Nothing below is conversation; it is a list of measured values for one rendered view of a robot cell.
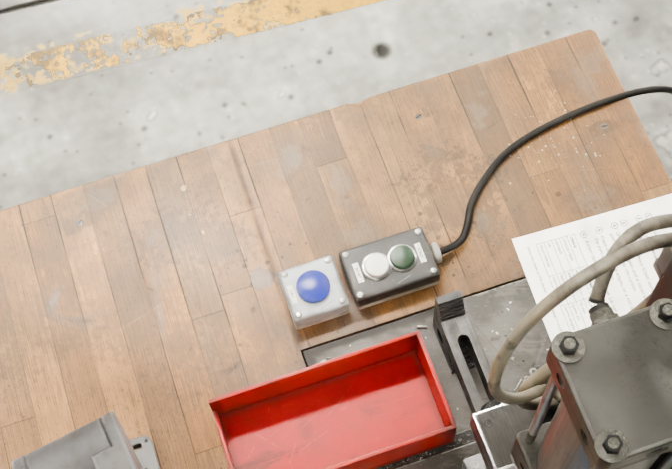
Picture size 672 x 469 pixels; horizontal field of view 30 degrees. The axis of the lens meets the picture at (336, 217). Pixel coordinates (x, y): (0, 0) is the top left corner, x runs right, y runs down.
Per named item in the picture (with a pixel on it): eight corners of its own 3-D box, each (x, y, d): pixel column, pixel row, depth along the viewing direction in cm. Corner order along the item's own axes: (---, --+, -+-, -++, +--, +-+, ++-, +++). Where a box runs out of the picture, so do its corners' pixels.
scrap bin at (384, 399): (213, 414, 144) (207, 399, 139) (417, 346, 147) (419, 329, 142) (243, 514, 140) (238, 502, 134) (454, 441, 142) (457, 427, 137)
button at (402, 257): (386, 255, 150) (386, 249, 148) (409, 248, 150) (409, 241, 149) (394, 276, 149) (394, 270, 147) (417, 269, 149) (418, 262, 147)
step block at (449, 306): (432, 325, 148) (435, 297, 140) (455, 317, 148) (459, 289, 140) (451, 374, 146) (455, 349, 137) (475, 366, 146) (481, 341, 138)
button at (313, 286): (292, 281, 149) (291, 275, 147) (324, 271, 150) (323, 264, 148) (302, 311, 148) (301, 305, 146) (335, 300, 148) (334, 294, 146)
